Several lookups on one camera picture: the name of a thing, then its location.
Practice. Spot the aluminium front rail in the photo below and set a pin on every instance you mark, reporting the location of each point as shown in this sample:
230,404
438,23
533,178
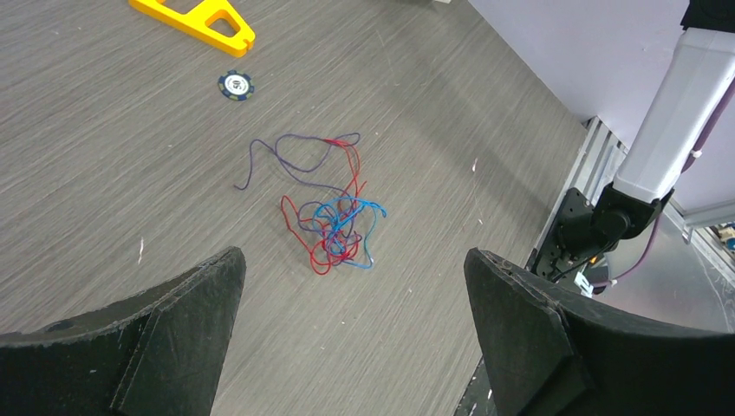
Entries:
597,161

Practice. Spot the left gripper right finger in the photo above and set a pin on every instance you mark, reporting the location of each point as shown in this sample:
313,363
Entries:
549,351

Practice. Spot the small round metal disc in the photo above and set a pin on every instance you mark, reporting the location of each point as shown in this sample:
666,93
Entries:
236,86

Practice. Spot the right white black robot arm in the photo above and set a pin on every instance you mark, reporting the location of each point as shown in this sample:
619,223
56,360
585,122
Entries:
697,86

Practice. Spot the yellow triangular plastic frame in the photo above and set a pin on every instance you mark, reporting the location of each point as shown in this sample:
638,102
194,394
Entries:
197,23

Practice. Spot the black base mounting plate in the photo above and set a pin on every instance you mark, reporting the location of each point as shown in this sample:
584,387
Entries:
546,259

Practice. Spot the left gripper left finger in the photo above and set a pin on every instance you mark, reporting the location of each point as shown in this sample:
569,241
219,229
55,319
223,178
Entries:
159,352

